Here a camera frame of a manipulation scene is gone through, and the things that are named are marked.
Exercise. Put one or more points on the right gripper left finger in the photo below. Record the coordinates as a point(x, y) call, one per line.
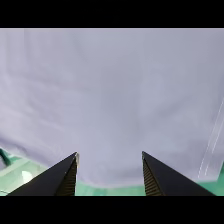
point(56, 180)

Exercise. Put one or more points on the lavender shirt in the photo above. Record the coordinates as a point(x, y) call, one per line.
point(110, 96)

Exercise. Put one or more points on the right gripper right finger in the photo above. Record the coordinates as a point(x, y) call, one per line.
point(163, 181)

